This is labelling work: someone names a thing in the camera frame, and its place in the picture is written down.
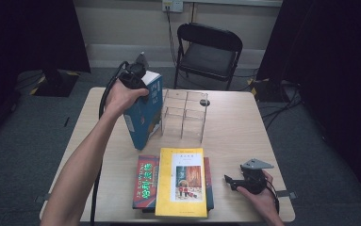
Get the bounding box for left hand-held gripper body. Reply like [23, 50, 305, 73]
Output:
[118, 51, 150, 92]

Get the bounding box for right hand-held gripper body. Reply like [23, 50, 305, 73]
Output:
[239, 157, 275, 195]

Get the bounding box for blue book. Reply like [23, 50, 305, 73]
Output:
[123, 70, 164, 152]

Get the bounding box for clear acrylic book rack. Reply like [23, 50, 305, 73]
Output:
[160, 89, 209, 144]

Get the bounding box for yellow book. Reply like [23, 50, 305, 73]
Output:
[155, 147, 208, 218]

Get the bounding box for red book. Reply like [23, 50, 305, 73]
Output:
[132, 154, 216, 212]

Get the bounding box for person's right hand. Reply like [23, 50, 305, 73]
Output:
[236, 169, 280, 221]

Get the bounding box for person's left hand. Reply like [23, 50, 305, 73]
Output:
[104, 78, 150, 119]

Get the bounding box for black folding chair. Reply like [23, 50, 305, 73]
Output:
[172, 22, 244, 91]

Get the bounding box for black stand base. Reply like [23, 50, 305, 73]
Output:
[247, 77, 284, 103]
[29, 69, 80, 98]

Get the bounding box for black curtain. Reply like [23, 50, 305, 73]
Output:
[256, 0, 361, 202]
[0, 0, 91, 152]

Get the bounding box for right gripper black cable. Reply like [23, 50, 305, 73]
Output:
[264, 178, 281, 215]

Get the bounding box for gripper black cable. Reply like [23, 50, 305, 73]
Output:
[264, 178, 281, 215]
[90, 60, 131, 226]

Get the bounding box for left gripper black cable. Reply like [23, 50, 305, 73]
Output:
[90, 60, 131, 226]

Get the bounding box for black socket cable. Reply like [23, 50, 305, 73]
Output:
[165, 8, 178, 68]

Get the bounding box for black floor cables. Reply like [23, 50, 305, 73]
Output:
[261, 80, 304, 130]

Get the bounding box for white wall socket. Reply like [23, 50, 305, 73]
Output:
[161, 0, 185, 13]

